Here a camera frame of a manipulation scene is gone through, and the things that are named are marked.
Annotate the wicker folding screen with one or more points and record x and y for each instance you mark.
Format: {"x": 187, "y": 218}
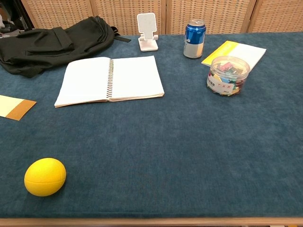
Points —
{"x": 213, "y": 16}

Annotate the yellow and white book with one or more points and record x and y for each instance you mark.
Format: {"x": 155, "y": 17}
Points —
{"x": 246, "y": 50}

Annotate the white spiral notebook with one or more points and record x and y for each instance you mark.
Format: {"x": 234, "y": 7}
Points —
{"x": 135, "y": 75}

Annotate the yellow brown paper card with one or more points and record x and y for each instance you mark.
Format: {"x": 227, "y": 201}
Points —
{"x": 14, "y": 107}

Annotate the yellow foam ball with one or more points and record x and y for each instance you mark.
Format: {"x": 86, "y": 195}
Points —
{"x": 45, "y": 177}

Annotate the blue and white soda can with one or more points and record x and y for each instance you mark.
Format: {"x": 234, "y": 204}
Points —
{"x": 194, "y": 37}

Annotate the blue tablecloth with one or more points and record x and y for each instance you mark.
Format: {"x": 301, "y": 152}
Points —
{"x": 165, "y": 142}

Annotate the black backpack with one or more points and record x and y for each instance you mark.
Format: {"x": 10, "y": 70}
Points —
{"x": 52, "y": 45}

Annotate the white phone stand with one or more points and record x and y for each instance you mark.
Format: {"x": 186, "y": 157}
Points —
{"x": 147, "y": 26}

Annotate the clear jar of coloured clips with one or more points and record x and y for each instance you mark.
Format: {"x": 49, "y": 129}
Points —
{"x": 227, "y": 78}

